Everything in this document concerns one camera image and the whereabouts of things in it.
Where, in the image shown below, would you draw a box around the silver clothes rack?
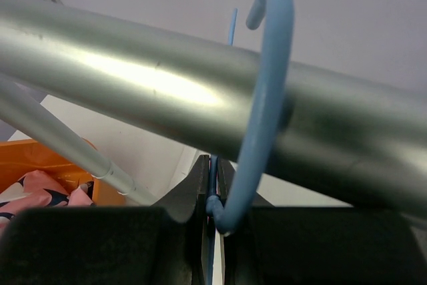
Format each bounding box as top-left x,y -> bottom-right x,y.
1,0 -> 426,218

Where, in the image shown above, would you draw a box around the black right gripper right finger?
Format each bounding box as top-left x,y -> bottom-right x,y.
216,156 -> 427,285

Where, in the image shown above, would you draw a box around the orange plastic laundry basket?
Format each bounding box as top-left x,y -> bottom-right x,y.
1,139 -> 125,206

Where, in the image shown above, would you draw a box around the pink shark print shorts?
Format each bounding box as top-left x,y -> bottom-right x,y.
1,170 -> 94,230

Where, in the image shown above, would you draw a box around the blue wire hanger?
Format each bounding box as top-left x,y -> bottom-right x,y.
205,0 -> 294,284

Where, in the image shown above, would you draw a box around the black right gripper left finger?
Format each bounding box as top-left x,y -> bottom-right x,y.
1,156 -> 209,284

